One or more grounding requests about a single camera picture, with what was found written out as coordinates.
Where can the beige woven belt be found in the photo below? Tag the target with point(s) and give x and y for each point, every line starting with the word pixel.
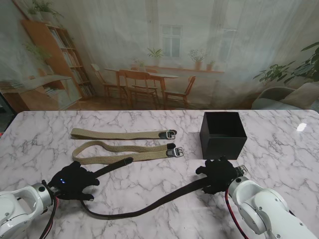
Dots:
pixel 124 135
pixel 149 155

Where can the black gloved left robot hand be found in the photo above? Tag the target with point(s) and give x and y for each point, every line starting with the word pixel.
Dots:
pixel 69 180

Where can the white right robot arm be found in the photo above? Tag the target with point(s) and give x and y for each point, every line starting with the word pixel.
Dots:
pixel 264 209

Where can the black square storage box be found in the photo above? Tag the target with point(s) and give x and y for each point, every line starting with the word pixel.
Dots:
pixel 224 147

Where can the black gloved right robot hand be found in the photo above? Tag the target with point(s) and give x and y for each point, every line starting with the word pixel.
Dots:
pixel 219 174

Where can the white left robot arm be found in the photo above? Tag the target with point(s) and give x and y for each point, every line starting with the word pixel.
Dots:
pixel 20 206

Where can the dark brown woven belt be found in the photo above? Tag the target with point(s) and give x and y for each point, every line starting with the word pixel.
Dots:
pixel 149 205

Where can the printed room scene backdrop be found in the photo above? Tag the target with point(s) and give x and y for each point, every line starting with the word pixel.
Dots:
pixel 159 49

